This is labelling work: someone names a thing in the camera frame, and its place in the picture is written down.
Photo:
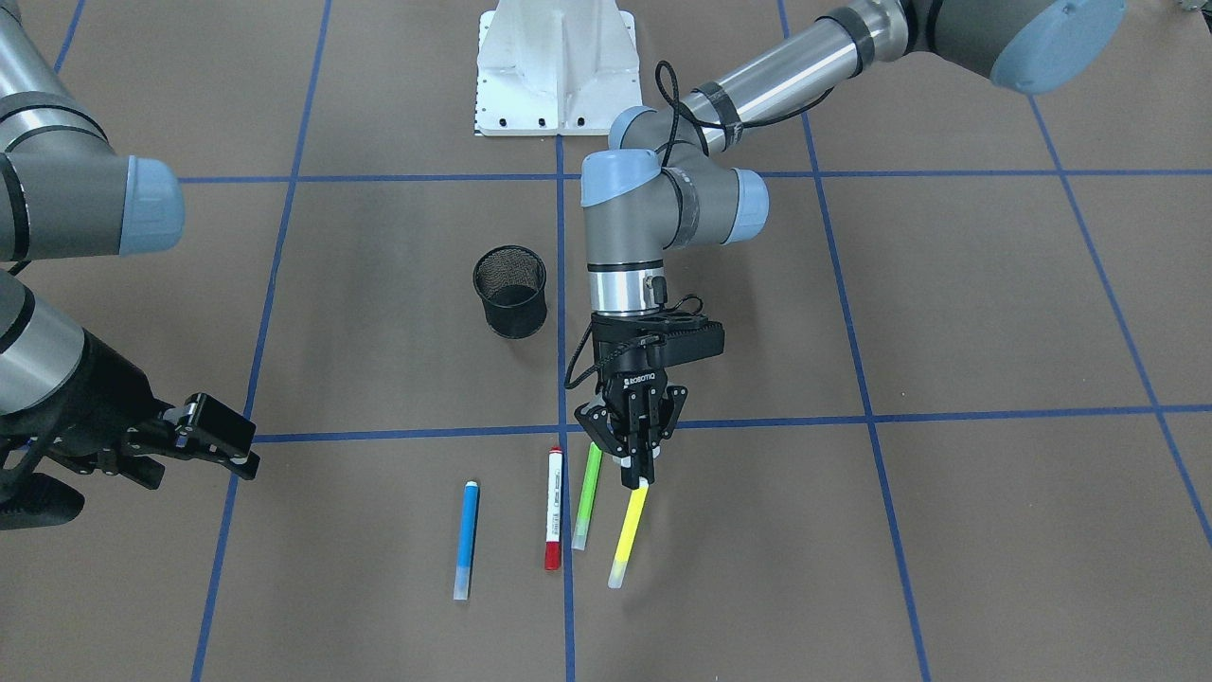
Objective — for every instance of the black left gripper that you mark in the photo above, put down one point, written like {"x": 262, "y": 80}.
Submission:
{"x": 638, "y": 385}

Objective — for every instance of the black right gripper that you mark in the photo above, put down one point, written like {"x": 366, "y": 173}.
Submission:
{"x": 102, "y": 391}

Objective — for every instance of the yellow highlighter pen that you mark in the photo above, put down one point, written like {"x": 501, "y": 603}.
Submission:
{"x": 627, "y": 535}

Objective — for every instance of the green highlighter pen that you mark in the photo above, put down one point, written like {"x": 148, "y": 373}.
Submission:
{"x": 584, "y": 513}

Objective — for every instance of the red white marker pen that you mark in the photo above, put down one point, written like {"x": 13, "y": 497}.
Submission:
{"x": 553, "y": 510}

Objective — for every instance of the black mesh pen cup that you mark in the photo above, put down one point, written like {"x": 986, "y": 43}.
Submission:
{"x": 510, "y": 281}

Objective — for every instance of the blue highlighter pen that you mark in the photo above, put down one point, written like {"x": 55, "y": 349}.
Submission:
{"x": 469, "y": 512}

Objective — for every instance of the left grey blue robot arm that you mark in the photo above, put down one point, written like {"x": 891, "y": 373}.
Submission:
{"x": 663, "y": 184}

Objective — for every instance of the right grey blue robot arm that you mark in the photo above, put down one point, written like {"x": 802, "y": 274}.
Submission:
{"x": 102, "y": 263}

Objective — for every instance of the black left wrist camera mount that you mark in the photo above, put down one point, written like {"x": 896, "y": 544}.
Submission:
{"x": 639, "y": 344}

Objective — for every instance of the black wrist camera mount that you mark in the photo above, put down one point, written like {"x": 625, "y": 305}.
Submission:
{"x": 30, "y": 500}
{"x": 639, "y": 344}

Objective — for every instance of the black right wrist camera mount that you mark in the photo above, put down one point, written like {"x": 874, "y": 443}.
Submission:
{"x": 30, "y": 500}

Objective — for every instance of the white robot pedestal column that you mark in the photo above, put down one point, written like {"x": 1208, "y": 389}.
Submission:
{"x": 555, "y": 68}

